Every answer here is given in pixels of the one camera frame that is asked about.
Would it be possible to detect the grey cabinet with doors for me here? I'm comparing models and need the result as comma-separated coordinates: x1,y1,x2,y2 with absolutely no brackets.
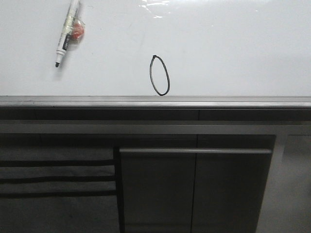
116,134,275,233

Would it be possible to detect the grey drawer unit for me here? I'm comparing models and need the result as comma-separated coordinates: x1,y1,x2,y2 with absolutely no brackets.
0,135,124,233

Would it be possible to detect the white whiteboard with metal frame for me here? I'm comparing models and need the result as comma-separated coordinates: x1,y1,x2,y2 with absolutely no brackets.
0,0,311,108

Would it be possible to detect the white black whiteboard marker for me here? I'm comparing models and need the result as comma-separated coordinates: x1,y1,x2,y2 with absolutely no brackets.
55,0,85,67

